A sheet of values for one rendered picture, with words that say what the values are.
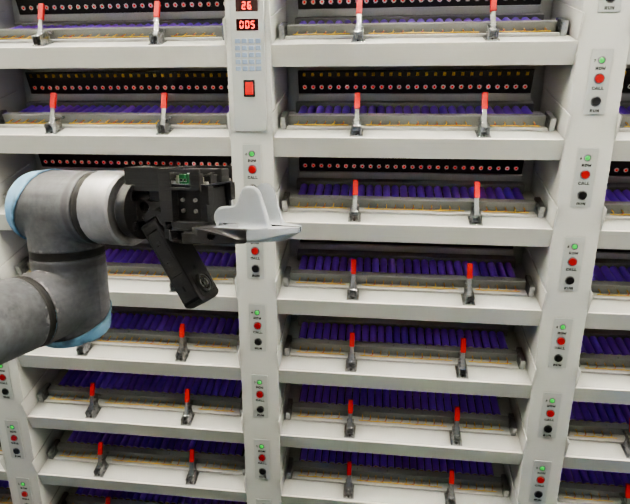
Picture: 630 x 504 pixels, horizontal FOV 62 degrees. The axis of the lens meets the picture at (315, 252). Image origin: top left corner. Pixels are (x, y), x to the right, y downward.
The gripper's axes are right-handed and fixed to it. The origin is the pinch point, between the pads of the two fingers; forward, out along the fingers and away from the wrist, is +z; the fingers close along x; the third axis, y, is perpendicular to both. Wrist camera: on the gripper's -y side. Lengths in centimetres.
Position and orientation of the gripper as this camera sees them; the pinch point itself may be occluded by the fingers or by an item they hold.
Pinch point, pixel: (289, 235)
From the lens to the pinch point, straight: 56.2
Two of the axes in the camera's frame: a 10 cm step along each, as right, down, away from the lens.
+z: 9.4, 0.7, -3.5
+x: 3.5, -2.1, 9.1
